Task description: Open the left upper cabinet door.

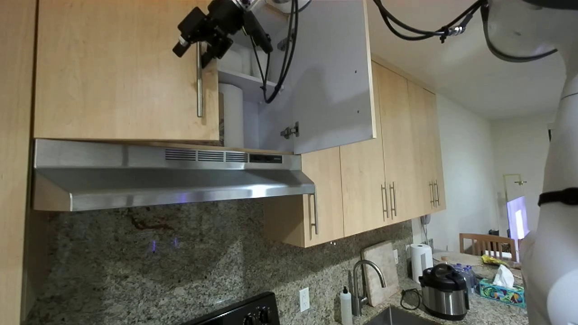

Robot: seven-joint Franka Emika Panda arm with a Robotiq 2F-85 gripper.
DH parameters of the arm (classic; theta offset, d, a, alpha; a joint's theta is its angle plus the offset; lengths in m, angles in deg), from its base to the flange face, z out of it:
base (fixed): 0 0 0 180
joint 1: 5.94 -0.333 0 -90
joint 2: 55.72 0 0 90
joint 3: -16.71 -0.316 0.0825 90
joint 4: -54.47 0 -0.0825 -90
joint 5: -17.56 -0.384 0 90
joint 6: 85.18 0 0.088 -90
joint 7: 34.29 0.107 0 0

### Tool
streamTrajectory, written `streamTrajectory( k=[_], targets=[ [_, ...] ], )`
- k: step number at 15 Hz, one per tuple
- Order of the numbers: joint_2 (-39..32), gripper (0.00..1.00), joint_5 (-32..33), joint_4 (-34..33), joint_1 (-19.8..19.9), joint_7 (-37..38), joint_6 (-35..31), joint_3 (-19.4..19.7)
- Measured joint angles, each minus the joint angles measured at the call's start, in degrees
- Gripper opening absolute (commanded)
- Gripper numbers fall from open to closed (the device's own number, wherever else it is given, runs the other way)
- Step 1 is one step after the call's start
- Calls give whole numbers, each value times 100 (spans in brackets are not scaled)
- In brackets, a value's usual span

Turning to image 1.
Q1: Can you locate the small yellow item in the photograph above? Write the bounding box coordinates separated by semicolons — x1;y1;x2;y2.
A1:
479;255;506;269

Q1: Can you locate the wooden chair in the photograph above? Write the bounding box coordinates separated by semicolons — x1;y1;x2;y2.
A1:
459;231;523;267

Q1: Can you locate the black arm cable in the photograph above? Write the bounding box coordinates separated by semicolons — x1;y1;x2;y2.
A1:
373;0;562;65

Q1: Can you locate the white electric kettle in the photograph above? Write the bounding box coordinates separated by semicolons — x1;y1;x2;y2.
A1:
411;242;438;285

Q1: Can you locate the light wood cabinet door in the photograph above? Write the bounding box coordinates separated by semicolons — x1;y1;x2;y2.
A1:
340;60;392;238
262;146;347;249
409;80;438;217
385;69;427;226
33;0;223;145

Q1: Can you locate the white soap bottle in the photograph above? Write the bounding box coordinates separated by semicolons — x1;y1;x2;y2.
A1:
338;285;356;325

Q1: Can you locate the light wood vertical panel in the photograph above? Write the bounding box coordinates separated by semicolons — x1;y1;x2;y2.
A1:
0;0;40;325

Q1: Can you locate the white wall outlet plate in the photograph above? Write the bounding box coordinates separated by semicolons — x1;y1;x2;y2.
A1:
299;285;313;314

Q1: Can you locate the beige cutting board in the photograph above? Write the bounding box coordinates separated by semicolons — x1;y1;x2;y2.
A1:
360;240;403;309

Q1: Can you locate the patterned tissue box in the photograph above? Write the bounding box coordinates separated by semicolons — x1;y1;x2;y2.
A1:
477;264;528;305

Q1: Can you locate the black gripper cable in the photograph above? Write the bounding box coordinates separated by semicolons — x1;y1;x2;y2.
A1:
250;0;302;105

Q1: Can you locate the metal door hinge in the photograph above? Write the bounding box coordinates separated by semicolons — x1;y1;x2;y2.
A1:
280;121;302;141

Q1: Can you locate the stainless steel sink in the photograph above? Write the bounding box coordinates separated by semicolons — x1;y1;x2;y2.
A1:
364;305;445;325

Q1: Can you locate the black electric stove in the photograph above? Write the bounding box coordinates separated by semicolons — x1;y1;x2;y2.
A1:
183;291;282;325

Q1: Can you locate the white cabinet shelf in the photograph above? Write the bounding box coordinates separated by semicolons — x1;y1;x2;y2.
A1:
217;67;280;92

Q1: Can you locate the stainless steel range hood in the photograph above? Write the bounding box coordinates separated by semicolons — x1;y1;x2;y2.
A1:
33;139;318;213

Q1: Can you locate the curved steel faucet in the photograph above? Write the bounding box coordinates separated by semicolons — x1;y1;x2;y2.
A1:
349;258;389;318

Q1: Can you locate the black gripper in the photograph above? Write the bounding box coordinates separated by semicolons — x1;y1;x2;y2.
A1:
172;0;255;69

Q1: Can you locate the black steel rice cooker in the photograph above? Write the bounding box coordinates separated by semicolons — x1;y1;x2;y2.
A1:
420;262;472;322

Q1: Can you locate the black strap on arm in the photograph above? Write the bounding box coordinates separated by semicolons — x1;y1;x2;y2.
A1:
537;186;578;208

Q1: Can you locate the open white cabinet door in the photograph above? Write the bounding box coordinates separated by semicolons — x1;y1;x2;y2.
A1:
259;0;378;155

